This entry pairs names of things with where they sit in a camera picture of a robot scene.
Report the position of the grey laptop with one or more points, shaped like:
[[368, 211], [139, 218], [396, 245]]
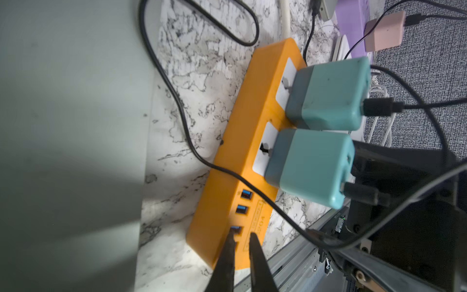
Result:
[[327, 9], [76, 90]]

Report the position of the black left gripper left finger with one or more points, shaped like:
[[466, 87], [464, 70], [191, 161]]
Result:
[[222, 279]]

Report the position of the purple power strip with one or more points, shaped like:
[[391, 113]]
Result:
[[352, 16]]

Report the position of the aluminium front rail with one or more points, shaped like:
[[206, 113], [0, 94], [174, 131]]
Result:
[[298, 268]]

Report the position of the pink charger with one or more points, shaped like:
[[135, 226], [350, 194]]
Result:
[[387, 34]]

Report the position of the grey laptop at back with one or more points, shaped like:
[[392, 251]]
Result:
[[327, 9]]

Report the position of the grey laptop front left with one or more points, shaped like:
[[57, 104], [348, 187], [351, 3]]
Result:
[[76, 90]]

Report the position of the orange power strip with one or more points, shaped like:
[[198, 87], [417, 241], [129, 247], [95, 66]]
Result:
[[234, 197]]

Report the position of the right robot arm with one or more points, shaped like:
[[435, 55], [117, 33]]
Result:
[[428, 238]]

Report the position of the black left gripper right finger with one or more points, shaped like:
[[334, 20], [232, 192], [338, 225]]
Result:
[[261, 277]]

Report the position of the teal charger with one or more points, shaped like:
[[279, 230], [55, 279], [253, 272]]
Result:
[[312, 165], [329, 96]]

